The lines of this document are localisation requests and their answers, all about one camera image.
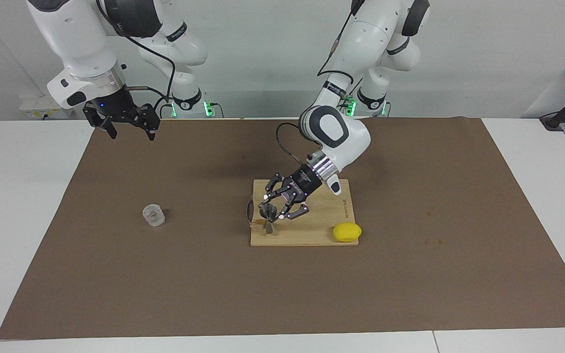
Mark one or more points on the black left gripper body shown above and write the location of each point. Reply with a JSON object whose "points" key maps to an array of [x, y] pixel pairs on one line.
{"points": [[304, 184]]}

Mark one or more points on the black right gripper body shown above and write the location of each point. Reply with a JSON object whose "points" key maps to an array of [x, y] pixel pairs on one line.
{"points": [[115, 104]]}

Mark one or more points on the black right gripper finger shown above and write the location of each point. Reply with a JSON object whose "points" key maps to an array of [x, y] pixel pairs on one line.
{"points": [[148, 118], [98, 118]]}

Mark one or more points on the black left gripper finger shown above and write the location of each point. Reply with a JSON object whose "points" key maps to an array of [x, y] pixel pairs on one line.
{"points": [[278, 185], [296, 210]]}

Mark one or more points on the steel jigger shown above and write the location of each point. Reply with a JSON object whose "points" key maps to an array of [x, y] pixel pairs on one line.
{"points": [[268, 212]]}

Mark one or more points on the clear glass cup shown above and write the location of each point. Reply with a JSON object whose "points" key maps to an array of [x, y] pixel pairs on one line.
{"points": [[154, 215]]}

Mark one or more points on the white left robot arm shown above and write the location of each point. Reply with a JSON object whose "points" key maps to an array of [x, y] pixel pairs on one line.
{"points": [[351, 142]]}

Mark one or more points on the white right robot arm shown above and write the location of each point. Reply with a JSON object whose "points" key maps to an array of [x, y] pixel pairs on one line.
{"points": [[74, 39]]}

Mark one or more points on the wooden cutting board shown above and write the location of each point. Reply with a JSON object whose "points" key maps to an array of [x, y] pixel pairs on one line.
{"points": [[312, 230]]}

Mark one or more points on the yellow lemon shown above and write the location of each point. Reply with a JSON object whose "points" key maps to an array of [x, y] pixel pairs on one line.
{"points": [[346, 232]]}

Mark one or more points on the brown table mat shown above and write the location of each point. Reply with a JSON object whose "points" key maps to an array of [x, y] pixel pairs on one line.
{"points": [[165, 284]]}

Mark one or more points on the white wall socket box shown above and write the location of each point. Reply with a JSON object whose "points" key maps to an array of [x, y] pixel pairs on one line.
{"points": [[37, 110]]}

